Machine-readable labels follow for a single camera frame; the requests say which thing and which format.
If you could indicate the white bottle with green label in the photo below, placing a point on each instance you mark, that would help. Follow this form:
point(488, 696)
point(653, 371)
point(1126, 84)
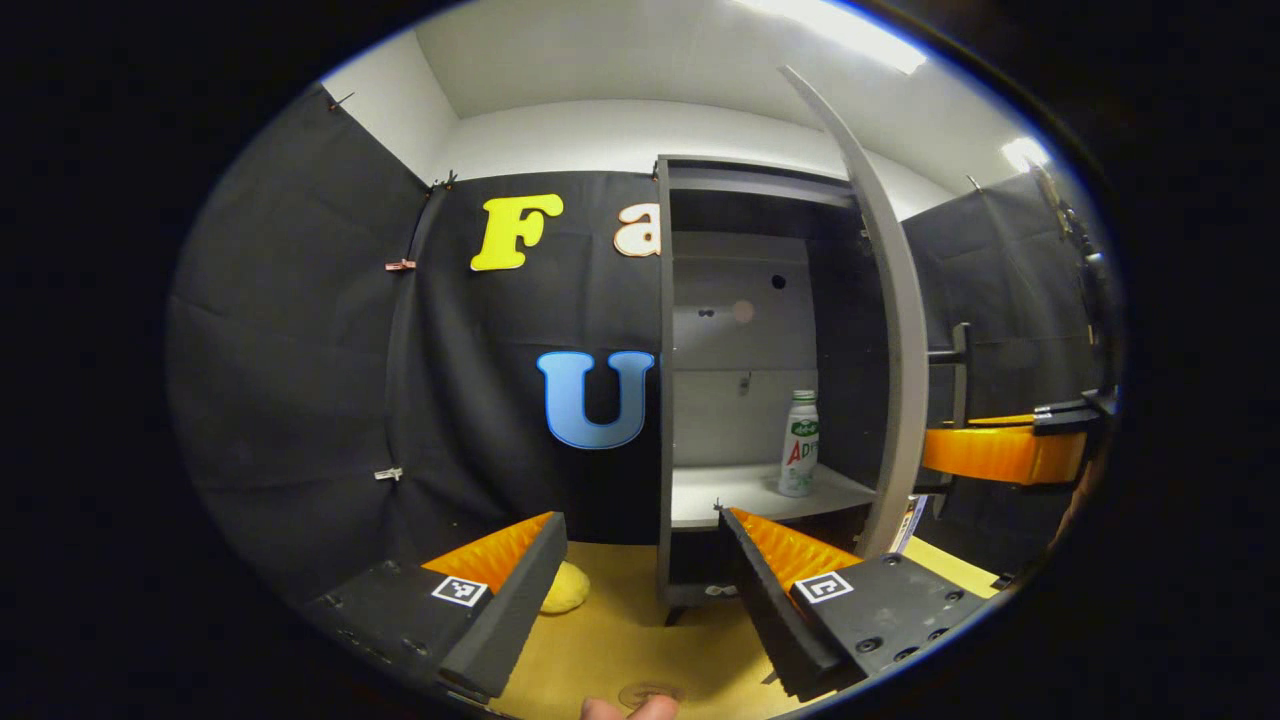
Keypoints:
point(798, 470)

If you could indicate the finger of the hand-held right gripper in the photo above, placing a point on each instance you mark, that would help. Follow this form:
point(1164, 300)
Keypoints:
point(1000, 455)
point(1075, 405)

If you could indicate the dark grey cabinet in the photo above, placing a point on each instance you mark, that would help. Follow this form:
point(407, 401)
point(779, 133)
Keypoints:
point(850, 330)

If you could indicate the small ceiling light panel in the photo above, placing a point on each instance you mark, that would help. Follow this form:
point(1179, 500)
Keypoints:
point(1026, 154)

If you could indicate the black camera stand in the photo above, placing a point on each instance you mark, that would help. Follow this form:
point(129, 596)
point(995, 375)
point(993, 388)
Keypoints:
point(1090, 270)

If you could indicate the yellow toy fruit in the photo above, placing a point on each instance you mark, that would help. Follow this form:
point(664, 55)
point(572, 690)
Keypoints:
point(565, 590)

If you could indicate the blue-grey book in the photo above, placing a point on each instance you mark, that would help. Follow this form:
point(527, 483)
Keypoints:
point(912, 522)

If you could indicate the beige cabinet door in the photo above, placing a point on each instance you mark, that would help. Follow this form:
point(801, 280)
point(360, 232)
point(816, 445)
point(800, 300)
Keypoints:
point(900, 350)

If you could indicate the round brown coaster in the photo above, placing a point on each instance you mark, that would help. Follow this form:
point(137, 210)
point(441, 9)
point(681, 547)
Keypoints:
point(650, 692)

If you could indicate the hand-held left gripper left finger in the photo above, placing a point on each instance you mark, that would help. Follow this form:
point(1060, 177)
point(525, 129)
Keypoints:
point(505, 620)

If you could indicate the white cabinet shelf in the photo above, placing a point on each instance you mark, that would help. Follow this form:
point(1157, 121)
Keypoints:
point(730, 490)

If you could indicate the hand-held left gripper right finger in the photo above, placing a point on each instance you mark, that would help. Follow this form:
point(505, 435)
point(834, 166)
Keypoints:
point(765, 600)

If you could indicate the black backdrop cloth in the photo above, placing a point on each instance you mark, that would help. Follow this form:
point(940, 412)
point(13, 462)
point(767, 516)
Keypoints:
point(300, 350)

